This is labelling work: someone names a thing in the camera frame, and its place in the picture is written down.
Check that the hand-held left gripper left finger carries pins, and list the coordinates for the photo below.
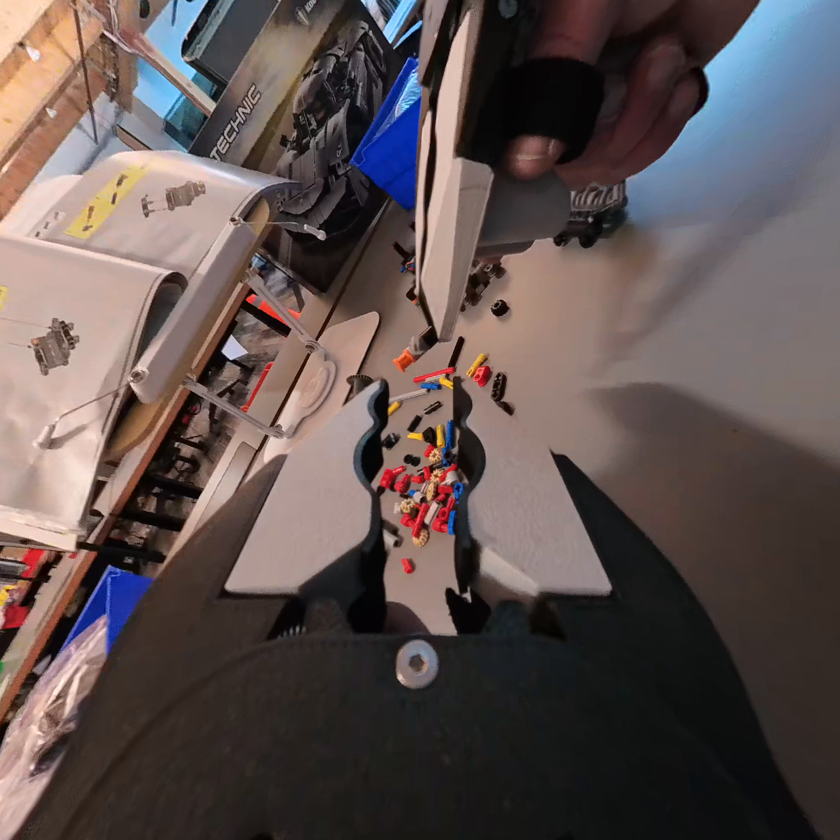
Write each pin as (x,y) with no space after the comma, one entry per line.
(308,518)

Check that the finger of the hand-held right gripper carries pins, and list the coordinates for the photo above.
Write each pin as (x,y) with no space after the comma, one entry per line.
(456,249)
(453,85)

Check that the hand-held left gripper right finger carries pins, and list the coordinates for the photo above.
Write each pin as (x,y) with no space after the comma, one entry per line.
(525,525)

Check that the pile of small lego pieces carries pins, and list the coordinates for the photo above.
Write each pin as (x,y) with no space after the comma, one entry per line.
(397,479)

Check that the black lego axle assembly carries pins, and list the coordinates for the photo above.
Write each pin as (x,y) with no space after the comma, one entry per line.
(405,361)

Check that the colourful lego sub-assembly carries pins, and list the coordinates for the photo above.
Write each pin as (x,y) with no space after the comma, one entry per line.
(485,272)

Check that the dark lego set box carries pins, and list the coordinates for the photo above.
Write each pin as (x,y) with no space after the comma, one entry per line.
(328,131)

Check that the dark grey lego gear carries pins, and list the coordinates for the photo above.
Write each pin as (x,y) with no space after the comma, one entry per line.
(359,384)

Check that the person's right hand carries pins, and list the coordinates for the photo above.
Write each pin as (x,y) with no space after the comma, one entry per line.
(643,79)

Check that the blue plastic bin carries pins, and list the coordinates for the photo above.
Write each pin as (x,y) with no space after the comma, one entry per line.
(394,157)
(111,597)

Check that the white book stand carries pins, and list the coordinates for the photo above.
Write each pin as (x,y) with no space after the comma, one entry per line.
(197,308)

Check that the clear bag with parts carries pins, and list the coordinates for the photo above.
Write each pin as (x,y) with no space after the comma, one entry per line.
(52,709)

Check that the open instruction booklet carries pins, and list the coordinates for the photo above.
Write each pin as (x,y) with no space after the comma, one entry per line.
(65,295)

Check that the black lego frame sub-assembly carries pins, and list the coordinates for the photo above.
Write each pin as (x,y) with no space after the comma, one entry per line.
(584,229)

